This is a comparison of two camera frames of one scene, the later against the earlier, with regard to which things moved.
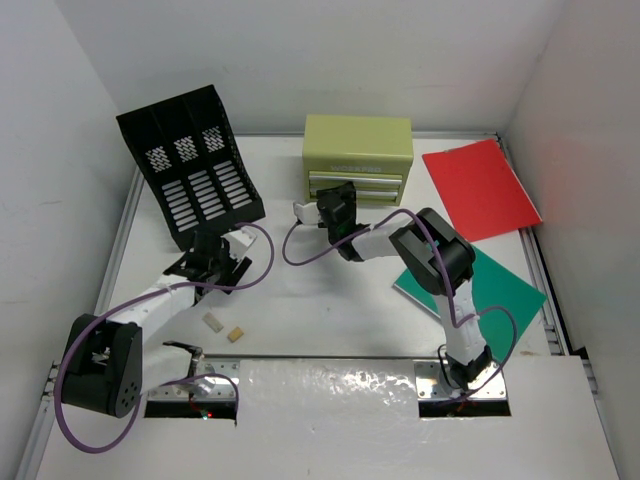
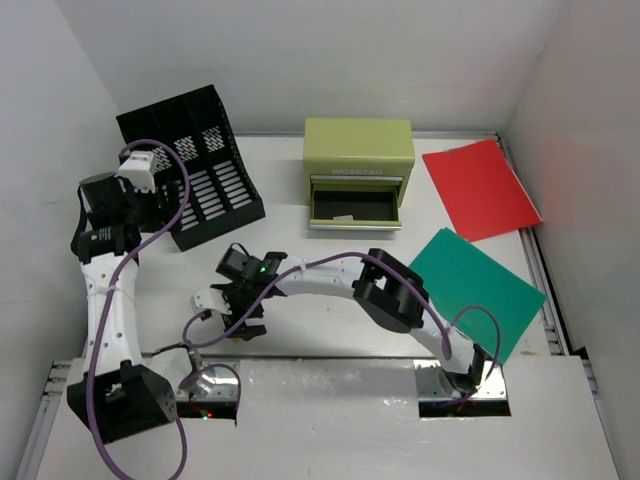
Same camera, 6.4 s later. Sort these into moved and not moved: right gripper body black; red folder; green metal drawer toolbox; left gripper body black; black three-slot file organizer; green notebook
Moved: right gripper body black; left gripper body black
Not moved: green metal drawer toolbox; green notebook; red folder; black three-slot file organizer
